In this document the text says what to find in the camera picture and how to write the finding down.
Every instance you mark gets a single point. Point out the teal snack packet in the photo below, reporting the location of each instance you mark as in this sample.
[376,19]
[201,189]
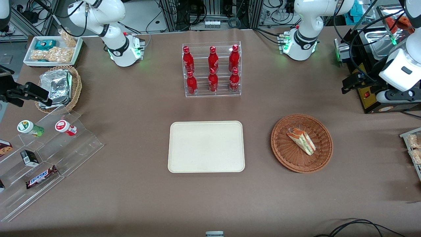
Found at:
[45,44]

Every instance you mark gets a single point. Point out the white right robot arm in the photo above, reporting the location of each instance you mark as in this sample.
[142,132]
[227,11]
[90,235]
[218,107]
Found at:
[113,36]

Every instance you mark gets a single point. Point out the cream rectangular tray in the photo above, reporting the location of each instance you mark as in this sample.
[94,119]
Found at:
[206,146]

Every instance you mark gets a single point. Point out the black countertop appliance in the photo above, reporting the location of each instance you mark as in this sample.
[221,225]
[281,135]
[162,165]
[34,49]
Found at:
[370,102]

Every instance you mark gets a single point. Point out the clear wrapped snack bar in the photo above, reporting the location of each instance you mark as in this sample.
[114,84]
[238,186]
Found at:
[416,156]
[414,141]

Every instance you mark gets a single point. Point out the small black carton box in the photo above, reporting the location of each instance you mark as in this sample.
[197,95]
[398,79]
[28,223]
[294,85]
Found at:
[30,158]

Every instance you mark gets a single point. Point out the red cola bottle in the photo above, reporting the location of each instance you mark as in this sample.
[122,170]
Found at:
[234,59]
[213,61]
[191,85]
[213,82]
[188,62]
[234,82]

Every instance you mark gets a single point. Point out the green yogurt cup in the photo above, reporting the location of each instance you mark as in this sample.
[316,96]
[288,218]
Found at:
[29,127]

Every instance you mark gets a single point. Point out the small dark packet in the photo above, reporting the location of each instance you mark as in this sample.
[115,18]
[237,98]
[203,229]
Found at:
[2,186]

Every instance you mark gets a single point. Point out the brown round wicker basket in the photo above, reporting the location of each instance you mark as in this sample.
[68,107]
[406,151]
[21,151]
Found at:
[283,144]

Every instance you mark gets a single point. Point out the aluminium foil container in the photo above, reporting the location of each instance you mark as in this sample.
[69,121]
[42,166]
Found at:
[57,87]

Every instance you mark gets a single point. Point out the clear acrylic stepped display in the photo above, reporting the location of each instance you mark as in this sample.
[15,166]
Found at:
[79,148]

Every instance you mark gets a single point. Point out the brown chocolate snack box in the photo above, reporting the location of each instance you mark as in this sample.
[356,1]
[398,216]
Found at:
[5,148]

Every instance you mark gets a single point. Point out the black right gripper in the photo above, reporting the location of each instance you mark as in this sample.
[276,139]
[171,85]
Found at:
[7,88]

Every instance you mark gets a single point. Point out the orange snack packet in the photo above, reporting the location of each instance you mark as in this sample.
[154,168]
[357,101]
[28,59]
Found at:
[398,22]

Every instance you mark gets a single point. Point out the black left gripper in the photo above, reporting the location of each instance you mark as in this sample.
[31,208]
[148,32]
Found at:
[367,80]

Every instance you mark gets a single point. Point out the light tan wicker basket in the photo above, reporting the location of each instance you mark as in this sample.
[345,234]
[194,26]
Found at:
[76,84]

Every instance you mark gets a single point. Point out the small clear peanut snack bag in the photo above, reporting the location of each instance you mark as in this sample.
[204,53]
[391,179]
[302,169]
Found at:
[68,38]

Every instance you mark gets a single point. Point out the red yogurt cup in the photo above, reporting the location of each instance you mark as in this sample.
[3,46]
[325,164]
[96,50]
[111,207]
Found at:
[65,127]

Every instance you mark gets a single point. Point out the snickers chocolate bar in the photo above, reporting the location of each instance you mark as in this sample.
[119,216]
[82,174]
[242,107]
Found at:
[41,177]

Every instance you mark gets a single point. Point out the white tray with snack bars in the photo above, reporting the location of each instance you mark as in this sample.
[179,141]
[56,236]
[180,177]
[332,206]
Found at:
[405,135]

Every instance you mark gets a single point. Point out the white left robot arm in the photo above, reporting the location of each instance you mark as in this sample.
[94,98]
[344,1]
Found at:
[306,36]

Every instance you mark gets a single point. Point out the clear acrylic bottle rack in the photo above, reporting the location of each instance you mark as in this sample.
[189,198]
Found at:
[223,65]

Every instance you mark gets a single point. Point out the small grey device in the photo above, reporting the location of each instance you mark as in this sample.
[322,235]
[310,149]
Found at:
[214,234]

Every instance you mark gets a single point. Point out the triangular sandwich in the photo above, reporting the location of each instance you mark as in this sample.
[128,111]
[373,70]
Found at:
[302,141]

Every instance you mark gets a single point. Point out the large clear peanut snack bag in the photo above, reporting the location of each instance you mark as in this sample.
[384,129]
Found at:
[54,55]

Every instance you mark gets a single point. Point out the aluminium frame rack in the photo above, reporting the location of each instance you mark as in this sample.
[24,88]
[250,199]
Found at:
[169,13]

